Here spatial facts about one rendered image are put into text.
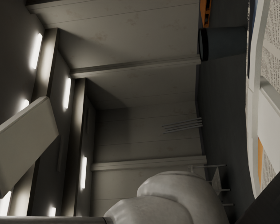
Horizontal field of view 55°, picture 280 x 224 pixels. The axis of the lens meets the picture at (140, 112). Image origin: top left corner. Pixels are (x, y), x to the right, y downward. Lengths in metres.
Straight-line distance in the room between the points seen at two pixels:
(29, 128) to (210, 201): 0.34
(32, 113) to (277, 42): 0.17
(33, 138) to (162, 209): 0.28
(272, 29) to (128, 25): 8.72
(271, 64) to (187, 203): 0.26
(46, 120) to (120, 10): 8.36
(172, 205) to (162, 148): 11.56
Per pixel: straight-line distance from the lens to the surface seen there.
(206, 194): 0.46
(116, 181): 11.87
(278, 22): 0.21
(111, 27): 9.00
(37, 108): 0.18
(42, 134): 0.18
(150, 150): 12.00
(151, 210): 0.41
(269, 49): 0.24
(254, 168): 0.18
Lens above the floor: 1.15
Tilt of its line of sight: 7 degrees up
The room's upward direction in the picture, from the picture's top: 95 degrees counter-clockwise
